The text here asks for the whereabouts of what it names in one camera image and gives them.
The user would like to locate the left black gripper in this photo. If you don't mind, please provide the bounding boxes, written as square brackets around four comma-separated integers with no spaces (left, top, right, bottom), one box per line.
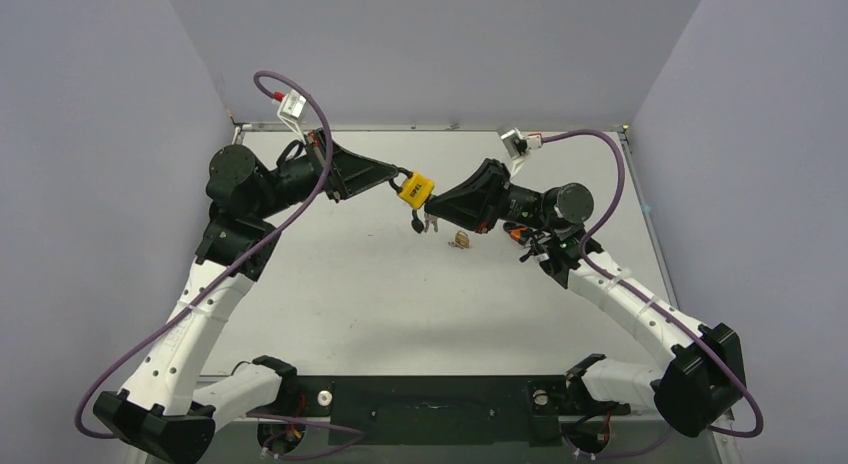
[252,127,398,220]

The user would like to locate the small brass padlock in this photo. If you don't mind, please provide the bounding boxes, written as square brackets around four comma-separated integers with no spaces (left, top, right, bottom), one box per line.
[449,231,471,249]

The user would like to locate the orange black padlock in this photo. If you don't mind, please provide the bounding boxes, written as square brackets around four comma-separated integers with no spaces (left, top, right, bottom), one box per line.
[503,222,529,246]

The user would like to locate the yellow padlock with keys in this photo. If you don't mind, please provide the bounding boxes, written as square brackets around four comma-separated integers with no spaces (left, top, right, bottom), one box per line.
[388,168,435,234]

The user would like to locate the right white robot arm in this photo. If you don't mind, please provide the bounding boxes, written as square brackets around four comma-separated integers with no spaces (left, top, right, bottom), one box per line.
[423,159,745,437]

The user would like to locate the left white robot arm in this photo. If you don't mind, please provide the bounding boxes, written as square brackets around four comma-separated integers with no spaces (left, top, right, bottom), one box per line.
[93,130,402,463]

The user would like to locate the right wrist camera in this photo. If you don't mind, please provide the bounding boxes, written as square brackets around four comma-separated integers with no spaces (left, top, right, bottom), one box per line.
[497,126,543,177]

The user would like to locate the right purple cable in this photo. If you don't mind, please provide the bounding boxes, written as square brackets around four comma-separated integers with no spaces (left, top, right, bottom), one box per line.
[539,129,765,461]

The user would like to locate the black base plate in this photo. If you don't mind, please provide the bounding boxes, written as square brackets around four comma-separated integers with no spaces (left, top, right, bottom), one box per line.
[257,374,631,447]

